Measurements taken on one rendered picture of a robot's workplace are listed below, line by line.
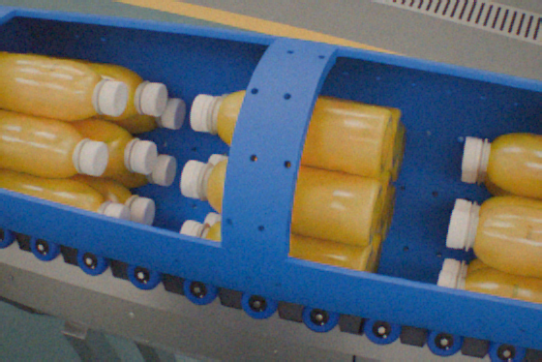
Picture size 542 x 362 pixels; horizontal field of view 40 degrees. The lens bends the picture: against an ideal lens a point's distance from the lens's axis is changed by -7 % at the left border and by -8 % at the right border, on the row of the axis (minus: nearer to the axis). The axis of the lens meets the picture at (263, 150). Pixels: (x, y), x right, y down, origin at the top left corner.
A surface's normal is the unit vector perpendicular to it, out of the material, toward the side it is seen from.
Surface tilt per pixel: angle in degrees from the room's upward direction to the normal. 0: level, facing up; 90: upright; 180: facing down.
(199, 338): 70
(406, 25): 0
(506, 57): 0
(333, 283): 80
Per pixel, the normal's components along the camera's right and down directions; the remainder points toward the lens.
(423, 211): -0.24, -0.20
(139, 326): -0.32, 0.50
